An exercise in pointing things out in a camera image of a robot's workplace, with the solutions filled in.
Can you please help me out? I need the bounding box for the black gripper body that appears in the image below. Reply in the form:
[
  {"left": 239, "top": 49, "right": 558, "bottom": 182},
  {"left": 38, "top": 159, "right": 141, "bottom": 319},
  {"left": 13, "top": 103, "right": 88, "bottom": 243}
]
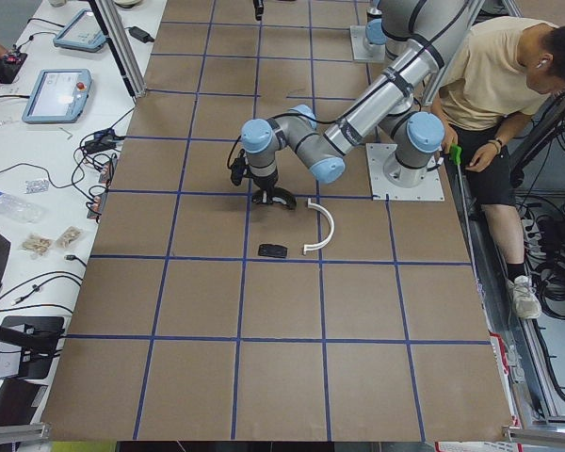
[
  {"left": 229, "top": 150, "right": 278, "bottom": 202},
  {"left": 252, "top": 0, "right": 265, "bottom": 20}
]

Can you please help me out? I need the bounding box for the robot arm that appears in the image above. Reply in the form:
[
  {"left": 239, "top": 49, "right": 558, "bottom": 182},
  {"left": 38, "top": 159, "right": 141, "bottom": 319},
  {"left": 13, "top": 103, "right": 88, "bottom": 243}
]
[
  {"left": 228, "top": 1, "right": 472, "bottom": 209},
  {"left": 349, "top": 1, "right": 387, "bottom": 62}
]

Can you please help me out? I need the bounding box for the green brake shoe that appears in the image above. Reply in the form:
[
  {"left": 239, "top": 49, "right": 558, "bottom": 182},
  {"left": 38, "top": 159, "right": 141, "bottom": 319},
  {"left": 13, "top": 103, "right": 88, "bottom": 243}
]
[{"left": 251, "top": 186, "right": 297, "bottom": 210}]

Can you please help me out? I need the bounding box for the black brake pad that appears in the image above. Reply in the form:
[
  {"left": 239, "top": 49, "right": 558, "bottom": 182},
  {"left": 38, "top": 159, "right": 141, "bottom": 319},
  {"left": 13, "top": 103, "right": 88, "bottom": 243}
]
[{"left": 258, "top": 243, "right": 288, "bottom": 259}]

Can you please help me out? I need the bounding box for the black power adapter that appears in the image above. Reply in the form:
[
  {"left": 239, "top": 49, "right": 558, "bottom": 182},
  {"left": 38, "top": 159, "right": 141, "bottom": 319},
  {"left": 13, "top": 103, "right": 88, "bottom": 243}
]
[{"left": 127, "top": 26, "right": 154, "bottom": 43}]

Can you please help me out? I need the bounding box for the far teach pendant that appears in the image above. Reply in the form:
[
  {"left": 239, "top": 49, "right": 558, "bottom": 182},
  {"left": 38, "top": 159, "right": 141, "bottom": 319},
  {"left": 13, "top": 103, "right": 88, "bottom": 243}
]
[{"left": 53, "top": 9, "right": 106, "bottom": 53}]

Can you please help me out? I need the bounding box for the teach pendant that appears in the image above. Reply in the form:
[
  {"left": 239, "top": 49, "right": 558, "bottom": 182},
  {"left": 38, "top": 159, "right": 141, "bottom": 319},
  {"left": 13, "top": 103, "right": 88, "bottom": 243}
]
[
  {"left": 22, "top": 69, "right": 92, "bottom": 124},
  {"left": 53, "top": 9, "right": 106, "bottom": 53}
]

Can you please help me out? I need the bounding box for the near teach pendant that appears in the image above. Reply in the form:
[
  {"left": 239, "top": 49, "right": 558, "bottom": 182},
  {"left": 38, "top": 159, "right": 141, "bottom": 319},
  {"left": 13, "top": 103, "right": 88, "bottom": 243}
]
[{"left": 22, "top": 69, "right": 92, "bottom": 124}]

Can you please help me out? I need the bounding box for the plastic water bottle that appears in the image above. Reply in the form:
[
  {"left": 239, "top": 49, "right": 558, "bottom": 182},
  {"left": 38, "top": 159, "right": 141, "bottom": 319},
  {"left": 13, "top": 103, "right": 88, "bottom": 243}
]
[{"left": 0, "top": 191, "right": 45, "bottom": 223}]

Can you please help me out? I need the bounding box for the person in beige shirt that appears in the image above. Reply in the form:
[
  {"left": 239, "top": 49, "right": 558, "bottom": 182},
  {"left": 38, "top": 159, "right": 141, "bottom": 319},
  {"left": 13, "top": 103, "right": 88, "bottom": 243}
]
[{"left": 430, "top": 16, "right": 565, "bottom": 319}]

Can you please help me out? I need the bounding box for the white curved plastic bracket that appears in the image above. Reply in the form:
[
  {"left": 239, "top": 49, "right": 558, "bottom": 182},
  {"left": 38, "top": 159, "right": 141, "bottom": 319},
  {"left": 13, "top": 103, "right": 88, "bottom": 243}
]
[{"left": 301, "top": 197, "right": 336, "bottom": 256}]

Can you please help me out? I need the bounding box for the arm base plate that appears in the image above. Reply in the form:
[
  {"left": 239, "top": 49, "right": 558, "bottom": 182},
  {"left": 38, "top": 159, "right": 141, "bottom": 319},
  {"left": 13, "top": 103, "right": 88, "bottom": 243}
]
[
  {"left": 349, "top": 20, "right": 396, "bottom": 63},
  {"left": 365, "top": 143, "right": 444, "bottom": 202}
]

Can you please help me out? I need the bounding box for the aluminium frame post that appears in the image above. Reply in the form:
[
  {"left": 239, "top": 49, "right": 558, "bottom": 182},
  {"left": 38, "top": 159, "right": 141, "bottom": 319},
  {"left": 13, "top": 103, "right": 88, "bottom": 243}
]
[{"left": 89, "top": 0, "right": 146, "bottom": 99}]

